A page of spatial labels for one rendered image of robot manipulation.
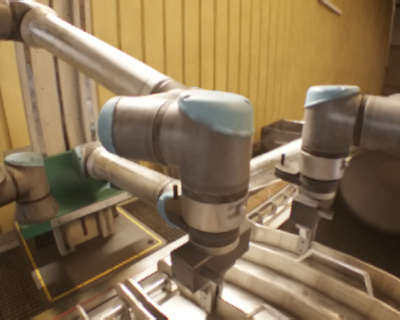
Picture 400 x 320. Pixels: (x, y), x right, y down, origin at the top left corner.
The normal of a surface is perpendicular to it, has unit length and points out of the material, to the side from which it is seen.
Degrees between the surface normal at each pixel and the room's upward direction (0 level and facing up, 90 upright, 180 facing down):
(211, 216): 90
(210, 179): 90
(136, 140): 92
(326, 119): 91
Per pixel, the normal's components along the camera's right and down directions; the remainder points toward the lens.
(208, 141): -0.24, 0.34
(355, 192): -0.47, 0.09
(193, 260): 0.00, -0.94
